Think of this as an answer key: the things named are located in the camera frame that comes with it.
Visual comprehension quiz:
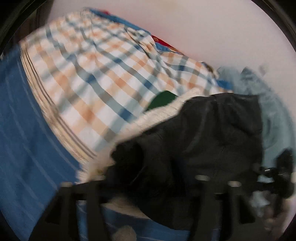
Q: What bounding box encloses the black leather jacket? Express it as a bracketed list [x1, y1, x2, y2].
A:
[106, 93, 263, 230]

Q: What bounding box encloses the white fluffy folded garment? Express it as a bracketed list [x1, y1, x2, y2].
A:
[77, 87, 209, 219]

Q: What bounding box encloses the blue striped plaid bed sheet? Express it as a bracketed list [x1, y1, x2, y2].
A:
[1, 9, 231, 240]

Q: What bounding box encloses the dark green folded garment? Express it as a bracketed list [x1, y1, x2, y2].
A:
[145, 90, 178, 112]

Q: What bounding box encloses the teal blue crumpled blanket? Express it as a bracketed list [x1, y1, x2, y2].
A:
[217, 67, 295, 168]

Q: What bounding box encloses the red patterned under sheet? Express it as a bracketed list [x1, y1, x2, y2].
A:
[151, 35, 182, 54]

